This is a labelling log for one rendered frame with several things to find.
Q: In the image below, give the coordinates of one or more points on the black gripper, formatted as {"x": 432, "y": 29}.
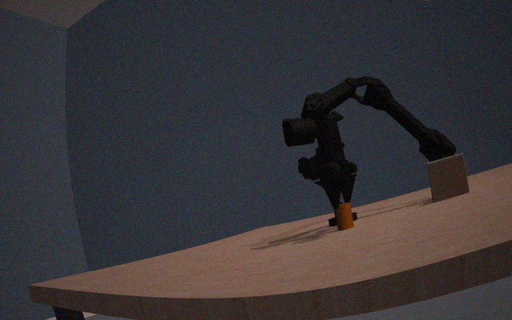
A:
{"x": 336, "y": 173}

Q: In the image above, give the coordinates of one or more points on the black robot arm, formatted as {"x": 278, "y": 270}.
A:
{"x": 317, "y": 122}

